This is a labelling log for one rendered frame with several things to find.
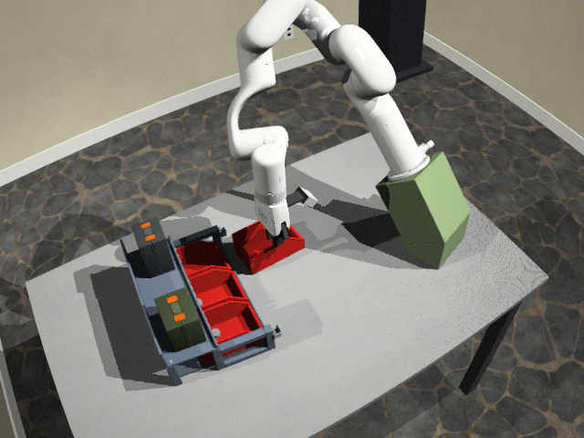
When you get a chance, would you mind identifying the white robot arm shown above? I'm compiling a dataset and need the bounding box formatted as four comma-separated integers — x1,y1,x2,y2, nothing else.
227,0,434,208

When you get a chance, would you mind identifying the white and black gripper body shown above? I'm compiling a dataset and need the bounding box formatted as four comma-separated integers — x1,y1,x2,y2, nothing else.
255,193,290,236

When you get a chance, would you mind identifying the olive green case with orange latches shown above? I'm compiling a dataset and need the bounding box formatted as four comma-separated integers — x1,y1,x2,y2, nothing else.
154,287,206,352

